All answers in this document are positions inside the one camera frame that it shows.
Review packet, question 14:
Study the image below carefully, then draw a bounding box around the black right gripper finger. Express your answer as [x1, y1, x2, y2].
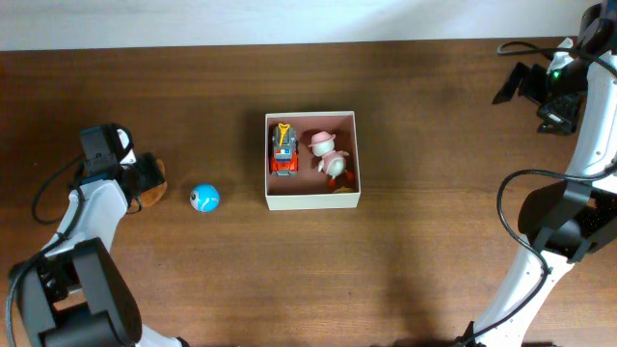
[537, 113, 577, 135]
[493, 62, 529, 105]

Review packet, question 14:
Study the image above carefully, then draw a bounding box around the brown plush toy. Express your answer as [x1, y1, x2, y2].
[125, 151, 169, 209]

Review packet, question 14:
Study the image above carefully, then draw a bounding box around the red grey toy truck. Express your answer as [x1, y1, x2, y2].
[270, 123, 299, 176]

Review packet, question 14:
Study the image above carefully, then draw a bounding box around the pink white duck toy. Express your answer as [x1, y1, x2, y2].
[308, 131, 355, 189]

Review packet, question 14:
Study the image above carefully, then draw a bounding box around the yellow round toy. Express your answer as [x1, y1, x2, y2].
[332, 186, 355, 194]

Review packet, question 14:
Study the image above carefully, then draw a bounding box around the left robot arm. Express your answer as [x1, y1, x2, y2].
[5, 123, 187, 347]

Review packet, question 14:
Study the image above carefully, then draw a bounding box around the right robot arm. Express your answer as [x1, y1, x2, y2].
[454, 0, 616, 346]

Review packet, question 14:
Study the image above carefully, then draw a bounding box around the blue white ball toy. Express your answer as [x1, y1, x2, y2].
[189, 184, 221, 212]

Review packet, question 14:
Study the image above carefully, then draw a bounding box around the white cardboard box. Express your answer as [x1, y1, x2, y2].
[264, 111, 362, 210]

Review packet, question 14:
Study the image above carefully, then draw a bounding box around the black right camera cable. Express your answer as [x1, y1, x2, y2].
[455, 40, 617, 347]

